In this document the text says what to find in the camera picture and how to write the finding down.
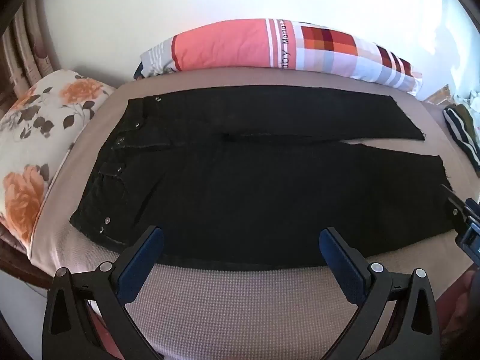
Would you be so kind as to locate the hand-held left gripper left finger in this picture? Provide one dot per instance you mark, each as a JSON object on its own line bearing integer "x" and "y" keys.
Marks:
{"x": 140, "y": 262}

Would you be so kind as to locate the white crumpled cloth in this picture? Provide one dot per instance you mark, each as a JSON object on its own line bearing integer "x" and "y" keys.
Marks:
{"x": 470, "y": 99}

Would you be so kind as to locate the wooden bed frame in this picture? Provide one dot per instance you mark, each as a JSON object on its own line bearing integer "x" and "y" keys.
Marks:
{"x": 18, "y": 258}

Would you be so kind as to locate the black pants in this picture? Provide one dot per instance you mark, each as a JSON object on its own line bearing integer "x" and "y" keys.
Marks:
{"x": 243, "y": 195}

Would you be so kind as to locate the striped dark cloth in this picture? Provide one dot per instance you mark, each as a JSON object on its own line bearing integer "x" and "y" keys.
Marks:
{"x": 463, "y": 131}

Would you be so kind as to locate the floral pillow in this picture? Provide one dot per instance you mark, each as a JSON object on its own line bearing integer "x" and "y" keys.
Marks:
{"x": 41, "y": 127}

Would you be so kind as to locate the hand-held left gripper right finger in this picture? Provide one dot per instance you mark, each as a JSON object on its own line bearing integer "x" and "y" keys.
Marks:
{"x": 343, "y": 266}

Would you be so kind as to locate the person's right hand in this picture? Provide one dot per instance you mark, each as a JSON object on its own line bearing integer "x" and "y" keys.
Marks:
{"x": 467, "y": 300}

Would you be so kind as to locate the wooden headboard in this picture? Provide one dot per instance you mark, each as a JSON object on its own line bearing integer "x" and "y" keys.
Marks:
{"x": 28, "y": 41}

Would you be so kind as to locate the pink checked bolster pillow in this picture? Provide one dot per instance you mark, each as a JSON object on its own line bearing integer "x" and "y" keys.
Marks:
{"x": 232, "y": 45}

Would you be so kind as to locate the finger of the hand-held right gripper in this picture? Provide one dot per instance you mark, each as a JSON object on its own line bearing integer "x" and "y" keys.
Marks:
{"x": 452, "y": 208}

